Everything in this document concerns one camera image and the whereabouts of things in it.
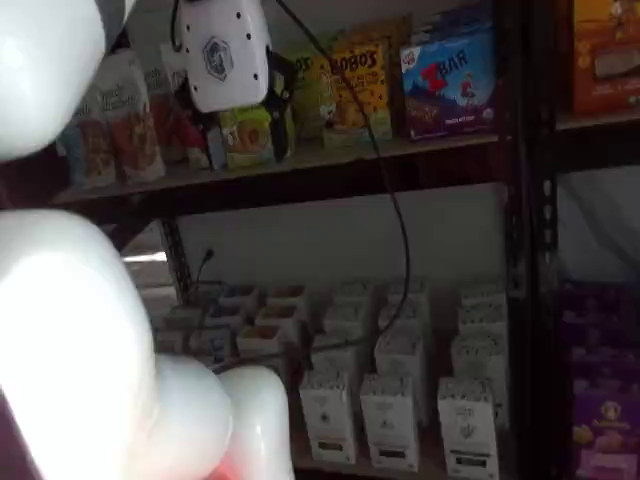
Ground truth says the black plug with cord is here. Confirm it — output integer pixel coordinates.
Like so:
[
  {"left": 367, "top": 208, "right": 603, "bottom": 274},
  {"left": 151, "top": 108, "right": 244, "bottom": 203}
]
[{"left": 189, "top": 247, "right": 217, "bottom": 304}]

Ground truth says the white box pink strip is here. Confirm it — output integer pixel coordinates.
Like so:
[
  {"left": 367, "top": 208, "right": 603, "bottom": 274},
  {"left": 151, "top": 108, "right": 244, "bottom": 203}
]
[
  {"left": 378, "top": 301, "right": 430, "bottom": 341},
  {"left": 373, "top": 331, "right": 427, "bottom": 426},
  {"left": 359, "top": 372, "right": 420, "bottom": 474},
  {"left": 387, "top": 278, "right": 431, "bottom": 309}
]

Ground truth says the blue oatmeal box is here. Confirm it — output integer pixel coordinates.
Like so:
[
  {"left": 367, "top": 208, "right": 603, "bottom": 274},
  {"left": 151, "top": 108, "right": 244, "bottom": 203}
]
[
  {"left": 187, "top": 329, "right": 236, "bottom": 369},
  {"left": 203, "top": 299, "right": 247, "bottom": 334},
  {"left": 219, "top": 283, "right": 261, "bottom": 307}
]

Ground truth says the red label granola bag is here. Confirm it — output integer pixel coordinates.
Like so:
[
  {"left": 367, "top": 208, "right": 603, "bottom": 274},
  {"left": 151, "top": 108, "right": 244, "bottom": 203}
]
[{"left": 148, "top": 42, "right": 210, "bottom": 170}]

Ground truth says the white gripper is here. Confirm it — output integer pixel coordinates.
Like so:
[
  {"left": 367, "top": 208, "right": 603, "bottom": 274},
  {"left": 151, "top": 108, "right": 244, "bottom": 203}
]
[{"left": 177, "top": 0, "right": 297, "bottom": 164}]

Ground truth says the white box green strip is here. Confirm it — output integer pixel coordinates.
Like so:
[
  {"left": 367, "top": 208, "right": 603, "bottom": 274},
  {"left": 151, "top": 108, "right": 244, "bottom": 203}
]
[
  {"left": 449, "top": 331, "right": 507, "bottom": 396},
  {"left": 455, "top": 301, "right": 507, "bottom": 341},
  {"left": 459, "top": 280, "right": 506, "bottom": 309},
  {"left": 437, "top": 376, "right": 503, "bottom": 477}
]

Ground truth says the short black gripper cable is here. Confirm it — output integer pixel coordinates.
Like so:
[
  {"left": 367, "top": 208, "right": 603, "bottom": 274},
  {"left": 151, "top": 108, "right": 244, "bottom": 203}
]
[{"left": 171, "top": 0, "right": 185, "bottom": 51}]

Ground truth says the light wooden shelf board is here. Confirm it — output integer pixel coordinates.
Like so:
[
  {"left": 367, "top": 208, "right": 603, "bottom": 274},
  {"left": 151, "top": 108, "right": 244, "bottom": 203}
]
[{"left": 49, "top": 0, "right": 556, "bottom": 480}]

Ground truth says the orange snack box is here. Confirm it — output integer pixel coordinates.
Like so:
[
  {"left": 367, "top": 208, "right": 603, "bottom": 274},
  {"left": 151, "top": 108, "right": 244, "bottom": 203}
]
[{"left": 571, "top": 0, "right": 640, "bottom": 117}]

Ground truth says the long black cable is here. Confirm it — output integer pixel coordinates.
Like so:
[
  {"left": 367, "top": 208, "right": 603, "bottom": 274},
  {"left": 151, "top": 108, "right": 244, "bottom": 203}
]
[{"left": 209, "top": 0, "right": 414, "bottom": 374}]

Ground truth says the green Bobo's apple pie box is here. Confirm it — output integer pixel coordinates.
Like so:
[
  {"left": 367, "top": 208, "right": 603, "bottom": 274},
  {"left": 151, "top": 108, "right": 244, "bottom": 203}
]
[
  {"left": 285, "top": 37, "right": 337, "bottom": 142},
  {"left": 217, "top": 106, "right": 277, "bottom": 170}
]

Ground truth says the white yellow Purely Elizabeth box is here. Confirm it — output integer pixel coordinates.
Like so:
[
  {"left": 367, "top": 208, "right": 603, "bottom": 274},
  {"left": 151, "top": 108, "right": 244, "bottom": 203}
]
[
  {"left": 253, "top": 303, "right": 304, "bottom": 334},
  {"left": 234, "top": 324, "right": 296, "bottom": 371}
]

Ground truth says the yellow Bobo's peanut butter box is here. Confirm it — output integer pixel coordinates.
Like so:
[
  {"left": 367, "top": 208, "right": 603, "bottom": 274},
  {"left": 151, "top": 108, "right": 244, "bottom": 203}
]
[{"left": 323, "top": 30, "right": 395, "bottom": 147}]

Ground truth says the orange label granola bag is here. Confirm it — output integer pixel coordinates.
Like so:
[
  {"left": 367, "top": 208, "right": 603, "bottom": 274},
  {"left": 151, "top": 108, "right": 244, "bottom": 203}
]
[{"left": 106, "top": 52, "right": 167, "bottom": 185}]

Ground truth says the white granola bag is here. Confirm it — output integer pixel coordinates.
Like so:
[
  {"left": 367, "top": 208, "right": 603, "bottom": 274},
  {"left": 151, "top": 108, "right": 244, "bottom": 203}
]
[{"left": 53, "top": 92, "right": 120, "bottom": 190}]

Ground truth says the purple snack box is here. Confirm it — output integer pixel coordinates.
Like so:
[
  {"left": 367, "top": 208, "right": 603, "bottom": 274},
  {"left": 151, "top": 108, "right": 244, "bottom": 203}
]
[
  {"left": 568, "top": 344, "right": 640, "bottom": 409},
  {"left": 571, "top": 405, "right": 640, "bottom": 480},
  {"left": 558, "top": 284, "right": 640, "bottom": 349}
]

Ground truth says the blue Z Bar box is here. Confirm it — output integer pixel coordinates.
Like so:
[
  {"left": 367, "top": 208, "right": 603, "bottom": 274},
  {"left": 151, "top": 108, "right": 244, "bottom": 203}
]
[{"left": 398, "top": 8, "right": 500, "bottom": 143}]

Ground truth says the white box yellow strip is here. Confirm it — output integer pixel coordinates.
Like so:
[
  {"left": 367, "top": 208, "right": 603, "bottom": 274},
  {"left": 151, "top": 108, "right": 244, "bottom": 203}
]
[
  {"left": 324, "top": 303, "right": 372, "bottom": 346},
  {"left": 338, "top": 281, "right": 375, "bottom": 311},
  {"left": 309, "top": 339, "right": 365, "bottom": 386},
  {"left": 298, "top": 369, "right": 360, "bottom": 465}
]

